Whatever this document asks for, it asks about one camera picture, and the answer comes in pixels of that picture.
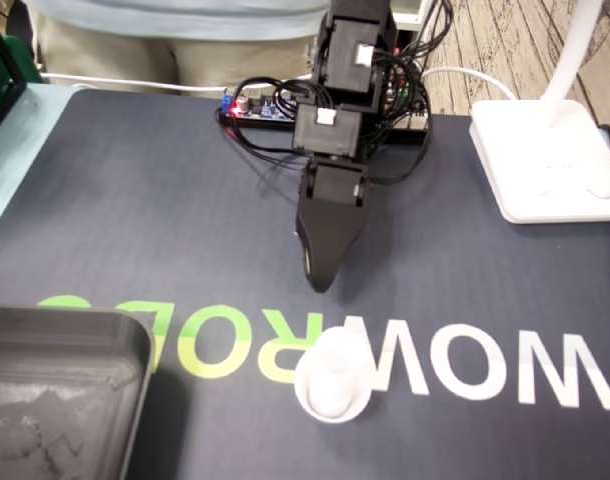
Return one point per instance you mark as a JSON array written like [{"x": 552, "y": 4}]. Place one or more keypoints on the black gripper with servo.
[{"x": 337, "y": 182}]

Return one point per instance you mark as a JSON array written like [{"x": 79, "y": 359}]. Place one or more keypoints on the white plastic cup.
[{"x": 365, "y": 400}]

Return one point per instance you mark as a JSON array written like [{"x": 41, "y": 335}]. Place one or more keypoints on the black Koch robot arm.
[{"x": 345, "y": 65}]

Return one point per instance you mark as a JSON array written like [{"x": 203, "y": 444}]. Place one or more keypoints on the blue circuit board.
[{"x": 267, "y": 109}]

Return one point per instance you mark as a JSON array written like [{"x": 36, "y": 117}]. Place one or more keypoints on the dark mat with WOWROBO print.
[{"x": 135, "y": 225}]

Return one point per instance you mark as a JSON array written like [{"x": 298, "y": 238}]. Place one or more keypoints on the white desk lamp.
[{"x": 535, "y": 160}]

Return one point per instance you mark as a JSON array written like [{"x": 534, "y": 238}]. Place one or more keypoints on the white furniture panel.
[{"x": 410, "y": 12}]

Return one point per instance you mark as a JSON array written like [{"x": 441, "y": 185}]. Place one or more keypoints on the person in teal shirt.
[{"x": 185, "y": 20}]

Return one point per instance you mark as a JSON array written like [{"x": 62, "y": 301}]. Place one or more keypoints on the black plastic tray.
[{"x": 60, "y": 400}]

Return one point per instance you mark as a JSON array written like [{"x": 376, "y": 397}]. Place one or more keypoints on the green object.
[{"x": 31, "y": 65}]

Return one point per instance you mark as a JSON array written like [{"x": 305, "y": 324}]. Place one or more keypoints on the black frame structure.
[{"x": 0, "y": 110}]

